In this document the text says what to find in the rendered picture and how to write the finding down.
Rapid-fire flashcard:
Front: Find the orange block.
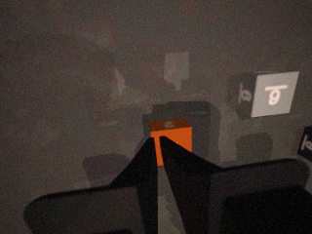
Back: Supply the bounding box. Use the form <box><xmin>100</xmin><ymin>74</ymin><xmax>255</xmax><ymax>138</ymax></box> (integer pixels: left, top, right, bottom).
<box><xmin>149</xmin><ymin>118</ymin><xmax>192</xmax><ymax>166</ymax></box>

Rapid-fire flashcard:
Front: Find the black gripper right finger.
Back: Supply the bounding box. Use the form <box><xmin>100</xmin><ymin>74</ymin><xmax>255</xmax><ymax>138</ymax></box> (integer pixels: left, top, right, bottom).
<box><xmin>159</xmin><ymin>136</ymin><xmax>310</xmax><ymax>234</ymax></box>

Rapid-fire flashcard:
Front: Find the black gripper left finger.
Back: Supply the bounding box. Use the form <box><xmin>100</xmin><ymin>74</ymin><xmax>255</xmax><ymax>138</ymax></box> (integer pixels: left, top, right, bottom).
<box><xmin>23</xmin><ymin>137</ymin><xmax>158</xmax><ymax>234</ymax></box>

